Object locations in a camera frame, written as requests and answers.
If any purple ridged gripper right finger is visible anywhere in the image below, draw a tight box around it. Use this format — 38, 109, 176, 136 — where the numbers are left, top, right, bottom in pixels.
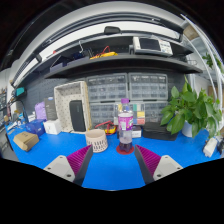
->
134, 145, 182, 184

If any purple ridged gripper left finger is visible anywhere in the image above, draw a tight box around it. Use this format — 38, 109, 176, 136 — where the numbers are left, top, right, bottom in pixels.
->
44, 145, 93, 186

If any plastic bottle with purple label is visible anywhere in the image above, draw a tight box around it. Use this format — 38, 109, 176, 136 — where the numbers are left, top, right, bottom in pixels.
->
118, 98, 133, 150

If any dark red round coaster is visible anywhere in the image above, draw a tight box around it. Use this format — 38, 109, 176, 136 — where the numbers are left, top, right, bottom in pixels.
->
116, 145, 134, 155

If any black flat case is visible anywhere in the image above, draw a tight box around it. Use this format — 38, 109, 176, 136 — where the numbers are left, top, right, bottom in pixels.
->
142, 122, 177, 141

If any beige perforated cup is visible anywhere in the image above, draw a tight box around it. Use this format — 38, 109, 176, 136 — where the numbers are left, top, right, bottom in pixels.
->
85, 129, 108, 153

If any black box with white label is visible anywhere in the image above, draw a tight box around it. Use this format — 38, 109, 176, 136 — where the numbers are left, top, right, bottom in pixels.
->
132, 126, 142, 138

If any white small box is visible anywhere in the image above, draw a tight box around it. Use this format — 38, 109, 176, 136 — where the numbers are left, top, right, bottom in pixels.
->
44, 120, 62, 135

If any blue plastic box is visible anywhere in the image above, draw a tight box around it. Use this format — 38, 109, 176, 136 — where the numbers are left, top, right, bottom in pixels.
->
25, 119, 45, 137

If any small cardboard box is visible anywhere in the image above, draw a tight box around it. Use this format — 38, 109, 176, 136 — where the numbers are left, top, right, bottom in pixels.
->
13, 131, 39, 152

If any colourful compartment organiser box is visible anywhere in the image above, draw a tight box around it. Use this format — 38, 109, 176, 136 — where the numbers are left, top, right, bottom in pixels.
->
114, 102, 145, 125

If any dark grey upright box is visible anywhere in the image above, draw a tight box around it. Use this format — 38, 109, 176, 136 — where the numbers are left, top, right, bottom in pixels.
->
44, 97, 57, 120

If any black rectangular speaker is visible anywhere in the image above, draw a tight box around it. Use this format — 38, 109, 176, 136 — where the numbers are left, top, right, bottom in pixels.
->
69, 100, 86, 132

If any white power adapter block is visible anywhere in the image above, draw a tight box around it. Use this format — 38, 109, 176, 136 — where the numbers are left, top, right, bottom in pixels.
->
203, 138, 218, 157

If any purple bag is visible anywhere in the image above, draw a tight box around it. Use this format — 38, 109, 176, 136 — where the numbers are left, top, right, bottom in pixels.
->
35, 102, 47, 119

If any green leafy potted plant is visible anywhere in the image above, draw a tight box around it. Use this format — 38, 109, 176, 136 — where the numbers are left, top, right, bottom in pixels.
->
160, 80, 222, 138

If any right grey parts drawer cabinet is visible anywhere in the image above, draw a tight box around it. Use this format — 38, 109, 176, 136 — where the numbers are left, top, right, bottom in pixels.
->
128, 73, 168, 100

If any grey parts drawer cabinet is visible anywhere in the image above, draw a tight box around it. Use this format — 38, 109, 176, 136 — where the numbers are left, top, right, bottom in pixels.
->
86, 73, 128, 102
128, 73, 168, 100

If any left grey parts drawer cabinet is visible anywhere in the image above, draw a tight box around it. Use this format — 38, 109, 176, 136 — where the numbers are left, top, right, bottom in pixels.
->
86, 73, 128, 102

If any white oscilloscope on shelf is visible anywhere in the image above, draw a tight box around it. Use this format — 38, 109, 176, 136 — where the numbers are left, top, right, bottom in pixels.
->
133, 37, 173, 56

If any yellow multimeter with cables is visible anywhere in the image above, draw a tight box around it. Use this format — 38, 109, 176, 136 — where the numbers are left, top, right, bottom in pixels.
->
91, 46, 117, 59

